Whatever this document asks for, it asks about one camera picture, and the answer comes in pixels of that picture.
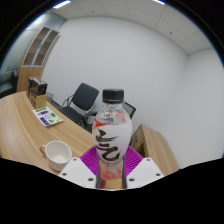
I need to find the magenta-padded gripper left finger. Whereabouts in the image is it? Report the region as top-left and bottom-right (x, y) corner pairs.
(58, 146), (103, 190)

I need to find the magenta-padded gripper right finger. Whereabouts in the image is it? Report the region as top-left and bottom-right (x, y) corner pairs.
(121, 146), (167, 190)

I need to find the white drink bottle black cap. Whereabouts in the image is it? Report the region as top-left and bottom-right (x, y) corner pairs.
(91, 88), (133, 182)

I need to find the white mug with orange print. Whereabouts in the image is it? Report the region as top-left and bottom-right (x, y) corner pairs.
(39, 140), (73, 172)

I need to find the wooden side desk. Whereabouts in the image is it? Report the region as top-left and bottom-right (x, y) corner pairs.
(129, 123), (180, 177)

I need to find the white green purple leaflet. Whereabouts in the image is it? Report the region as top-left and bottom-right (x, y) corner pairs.
(32, 106), (65, 127)

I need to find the black office chair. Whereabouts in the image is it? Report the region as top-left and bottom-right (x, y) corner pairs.
(59, 82), (100, 129)

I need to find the brown cardboard box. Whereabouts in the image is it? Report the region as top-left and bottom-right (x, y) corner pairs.
(29, 93), (48, 110)

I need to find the black carton box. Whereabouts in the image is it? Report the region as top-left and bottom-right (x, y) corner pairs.
(27, 77), (48, 96)

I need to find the dark sofa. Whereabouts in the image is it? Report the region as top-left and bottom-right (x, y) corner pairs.
(0, 70), (19, 99)

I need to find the wooden shelf cabinet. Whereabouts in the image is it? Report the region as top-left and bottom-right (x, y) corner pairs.
(16, 25), (62, 93)

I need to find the long ceiling light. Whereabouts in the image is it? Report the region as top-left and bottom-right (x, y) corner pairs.
(52, 0), (72, 10)

